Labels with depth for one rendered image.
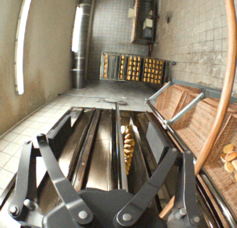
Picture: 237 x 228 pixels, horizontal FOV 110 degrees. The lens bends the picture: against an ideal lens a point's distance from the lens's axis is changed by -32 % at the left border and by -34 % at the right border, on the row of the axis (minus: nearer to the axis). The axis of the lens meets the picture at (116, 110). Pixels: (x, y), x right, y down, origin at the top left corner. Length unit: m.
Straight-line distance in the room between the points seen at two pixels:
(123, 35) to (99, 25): 1.10
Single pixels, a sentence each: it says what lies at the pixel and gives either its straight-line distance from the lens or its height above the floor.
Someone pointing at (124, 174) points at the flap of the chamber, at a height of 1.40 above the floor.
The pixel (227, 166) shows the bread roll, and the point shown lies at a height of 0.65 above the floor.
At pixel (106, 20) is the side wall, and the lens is 5.58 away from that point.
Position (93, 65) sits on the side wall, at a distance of 5.27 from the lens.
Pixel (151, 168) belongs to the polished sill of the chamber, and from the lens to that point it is 0.94.
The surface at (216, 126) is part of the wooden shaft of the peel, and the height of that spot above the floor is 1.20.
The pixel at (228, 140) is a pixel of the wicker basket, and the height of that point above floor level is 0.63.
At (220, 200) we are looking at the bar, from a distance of 0.43.
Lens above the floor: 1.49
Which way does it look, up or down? 3 degrees down
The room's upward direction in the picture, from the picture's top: 86 degrees counter-clockwise
